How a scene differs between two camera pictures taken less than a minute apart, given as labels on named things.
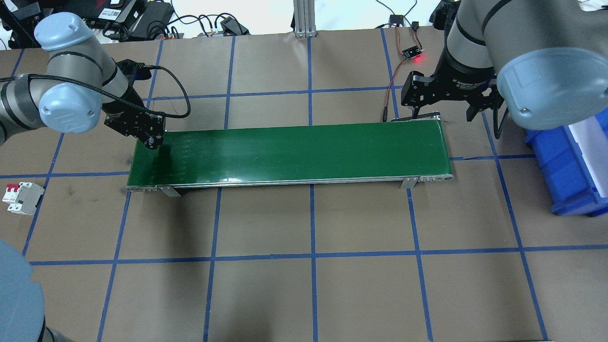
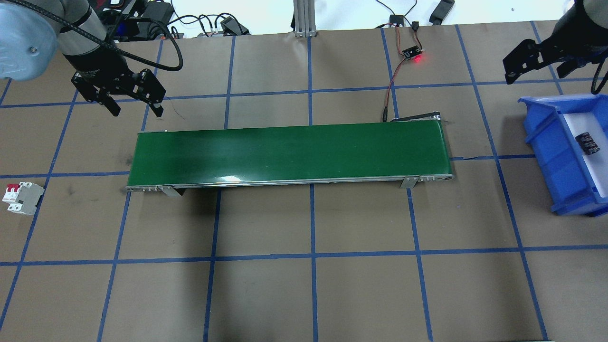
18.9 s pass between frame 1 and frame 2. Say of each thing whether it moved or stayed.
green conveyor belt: stayed
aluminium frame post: stayed
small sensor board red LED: stayed
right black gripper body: moved
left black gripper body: moved
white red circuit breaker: stayed
